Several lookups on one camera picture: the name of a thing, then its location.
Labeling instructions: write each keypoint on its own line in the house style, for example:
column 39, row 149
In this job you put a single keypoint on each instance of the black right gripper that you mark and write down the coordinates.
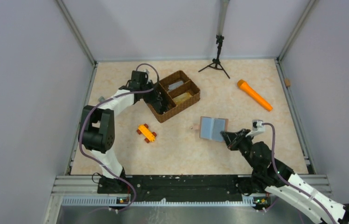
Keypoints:
column 239, row 139

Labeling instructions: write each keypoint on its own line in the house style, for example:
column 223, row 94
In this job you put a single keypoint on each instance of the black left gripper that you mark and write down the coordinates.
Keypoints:
column 154, row 96

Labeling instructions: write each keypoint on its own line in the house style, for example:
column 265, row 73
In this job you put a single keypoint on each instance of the brown leather card holder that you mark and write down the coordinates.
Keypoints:
column 210, row 128

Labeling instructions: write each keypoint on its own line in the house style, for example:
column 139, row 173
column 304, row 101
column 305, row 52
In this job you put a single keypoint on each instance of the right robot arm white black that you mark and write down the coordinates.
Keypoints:
column 275, row 177

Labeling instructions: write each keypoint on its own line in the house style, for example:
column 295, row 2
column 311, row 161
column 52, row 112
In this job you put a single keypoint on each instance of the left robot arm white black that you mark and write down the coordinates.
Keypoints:
column 97, row 128

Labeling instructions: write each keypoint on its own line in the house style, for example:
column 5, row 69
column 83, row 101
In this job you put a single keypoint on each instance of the silver card in basket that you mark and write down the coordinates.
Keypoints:
column 175, row 85

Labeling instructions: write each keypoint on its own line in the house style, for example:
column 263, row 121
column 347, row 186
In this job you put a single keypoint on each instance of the gold card in basket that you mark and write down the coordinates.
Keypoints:
column 182, row 98

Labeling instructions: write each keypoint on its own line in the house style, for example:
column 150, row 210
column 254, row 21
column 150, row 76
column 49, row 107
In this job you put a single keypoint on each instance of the brown wicker divided basket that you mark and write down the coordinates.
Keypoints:
column 171, row 108

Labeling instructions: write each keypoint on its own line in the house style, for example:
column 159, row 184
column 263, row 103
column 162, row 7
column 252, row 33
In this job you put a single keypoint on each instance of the yellow red toy car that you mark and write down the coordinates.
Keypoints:
column 145, row 131

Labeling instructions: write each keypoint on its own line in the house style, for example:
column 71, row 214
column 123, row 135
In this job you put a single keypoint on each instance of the grey plastic connector piece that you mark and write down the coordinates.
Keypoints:
column 101, row 99

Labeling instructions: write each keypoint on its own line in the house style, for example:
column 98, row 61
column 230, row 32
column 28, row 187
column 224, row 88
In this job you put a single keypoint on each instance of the orange flashlight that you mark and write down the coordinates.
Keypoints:
column 243, row 85

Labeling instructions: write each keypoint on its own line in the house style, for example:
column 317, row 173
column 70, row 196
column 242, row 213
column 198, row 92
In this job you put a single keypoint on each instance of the black mini tripod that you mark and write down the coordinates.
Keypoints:
column 216, row 63

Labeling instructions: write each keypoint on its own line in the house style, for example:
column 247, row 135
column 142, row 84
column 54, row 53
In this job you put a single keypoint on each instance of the small tan block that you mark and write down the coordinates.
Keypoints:
column 287, row 82

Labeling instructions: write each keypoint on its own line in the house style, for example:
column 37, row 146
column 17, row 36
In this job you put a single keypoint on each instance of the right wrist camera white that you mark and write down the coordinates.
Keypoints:
column 257, row 128

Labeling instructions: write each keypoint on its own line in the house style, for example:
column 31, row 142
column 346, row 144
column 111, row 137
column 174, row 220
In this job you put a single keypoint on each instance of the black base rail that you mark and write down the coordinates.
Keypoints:
column 186, row 188

